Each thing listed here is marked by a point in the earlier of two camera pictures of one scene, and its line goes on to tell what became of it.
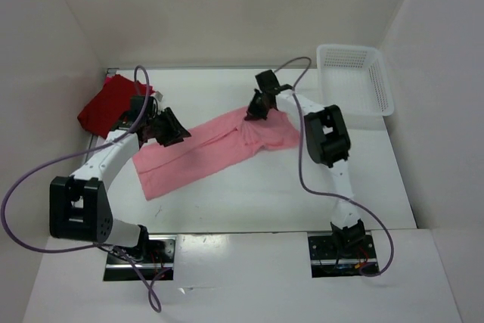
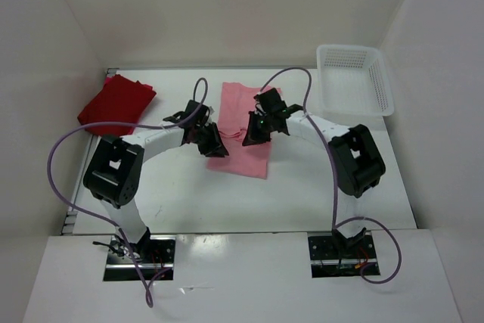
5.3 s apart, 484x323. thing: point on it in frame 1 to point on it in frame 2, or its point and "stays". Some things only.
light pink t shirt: (159, 168) to (249, 159)
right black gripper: (252, 113) to (254, 136)
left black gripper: (175, 131) to (215, 148)
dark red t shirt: (111, 103) stays
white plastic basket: (354, 78) stays
